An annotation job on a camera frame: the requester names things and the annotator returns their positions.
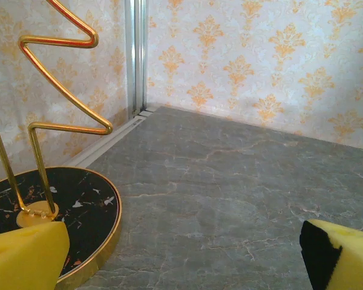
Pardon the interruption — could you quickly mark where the gold wire stand, black base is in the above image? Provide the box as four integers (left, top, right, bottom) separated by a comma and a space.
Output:
0, 0, 123, 290

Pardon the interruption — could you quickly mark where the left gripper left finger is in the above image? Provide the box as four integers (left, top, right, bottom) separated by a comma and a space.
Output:
0, 220, 71, 290

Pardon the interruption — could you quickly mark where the aluminium frame post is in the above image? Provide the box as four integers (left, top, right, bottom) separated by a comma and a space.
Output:
124, 0, 148, 119

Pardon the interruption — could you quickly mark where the aluminium side rail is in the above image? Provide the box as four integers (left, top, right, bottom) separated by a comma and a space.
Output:
62, 104, 155, 169

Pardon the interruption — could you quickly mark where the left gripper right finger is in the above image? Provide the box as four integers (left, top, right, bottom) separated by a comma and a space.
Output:
299, 218, 363, 290

